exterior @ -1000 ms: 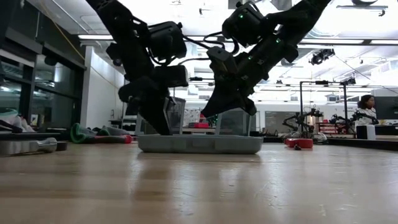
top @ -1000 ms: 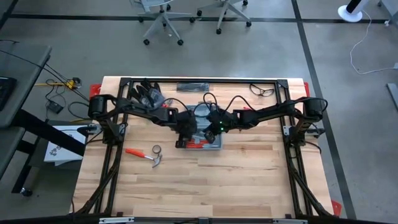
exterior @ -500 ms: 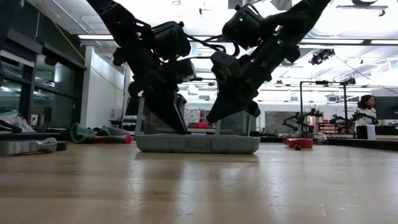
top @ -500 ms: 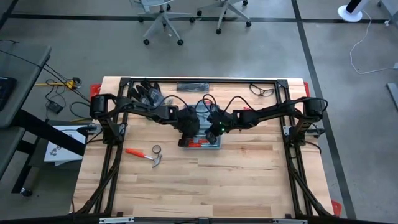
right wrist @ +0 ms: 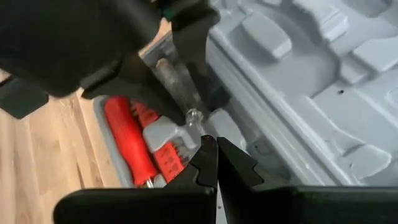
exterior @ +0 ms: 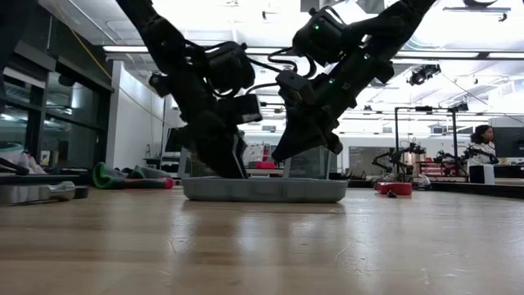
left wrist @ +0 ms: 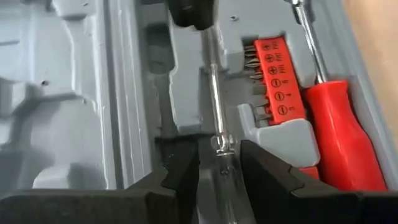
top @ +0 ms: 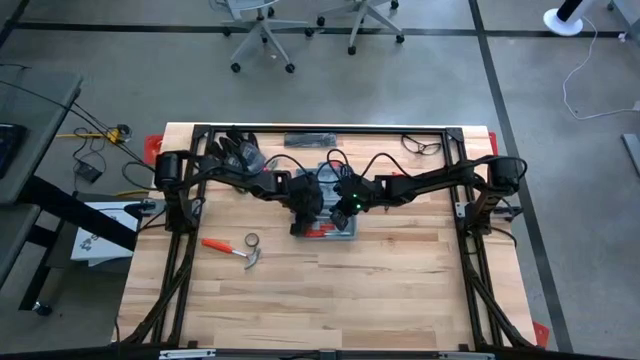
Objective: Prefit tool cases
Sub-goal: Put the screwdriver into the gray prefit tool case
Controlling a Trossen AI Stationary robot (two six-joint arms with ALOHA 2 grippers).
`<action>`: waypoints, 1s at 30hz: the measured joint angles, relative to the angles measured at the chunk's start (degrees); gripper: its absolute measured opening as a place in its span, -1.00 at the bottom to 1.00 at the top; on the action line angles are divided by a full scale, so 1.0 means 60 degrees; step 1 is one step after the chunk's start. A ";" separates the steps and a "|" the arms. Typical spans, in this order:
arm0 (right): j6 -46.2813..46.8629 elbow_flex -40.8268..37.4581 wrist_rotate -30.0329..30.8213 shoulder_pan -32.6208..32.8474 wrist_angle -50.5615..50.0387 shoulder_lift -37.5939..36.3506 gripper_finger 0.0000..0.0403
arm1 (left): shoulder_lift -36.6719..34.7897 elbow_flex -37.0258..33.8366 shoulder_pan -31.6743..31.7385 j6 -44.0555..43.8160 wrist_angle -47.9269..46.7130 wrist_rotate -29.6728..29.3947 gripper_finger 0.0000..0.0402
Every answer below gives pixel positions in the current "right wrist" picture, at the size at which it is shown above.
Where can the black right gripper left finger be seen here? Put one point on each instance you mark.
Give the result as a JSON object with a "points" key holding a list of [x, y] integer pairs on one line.
{"points": [[202, 171]]}

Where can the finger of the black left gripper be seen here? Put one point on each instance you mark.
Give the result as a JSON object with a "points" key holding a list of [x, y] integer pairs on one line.
{"points": [[140, 84], [192, 40]]}

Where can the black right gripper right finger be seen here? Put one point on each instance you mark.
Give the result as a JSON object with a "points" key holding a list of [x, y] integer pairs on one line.
{"points": [[239, 177]]}

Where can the hex key set red holder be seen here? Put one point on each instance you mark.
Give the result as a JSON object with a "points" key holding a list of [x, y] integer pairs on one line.
{"points": [[146, 115]]}

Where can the orange bit holder with bits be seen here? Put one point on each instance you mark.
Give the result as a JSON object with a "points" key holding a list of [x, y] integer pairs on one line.
{"points": [[169, 161]]}

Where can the grey plastic tool case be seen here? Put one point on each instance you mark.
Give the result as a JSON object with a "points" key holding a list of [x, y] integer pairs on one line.
{"points": [[295, 93]]}

